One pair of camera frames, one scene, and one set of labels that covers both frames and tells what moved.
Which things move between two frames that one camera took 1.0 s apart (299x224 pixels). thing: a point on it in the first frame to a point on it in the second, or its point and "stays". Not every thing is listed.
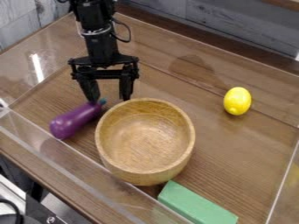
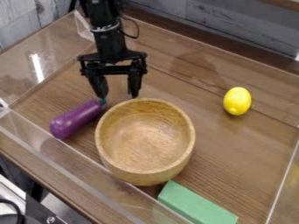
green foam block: (193, 206) stays
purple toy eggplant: (64, 124) stays
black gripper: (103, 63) to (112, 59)
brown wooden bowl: (144, 136) stays
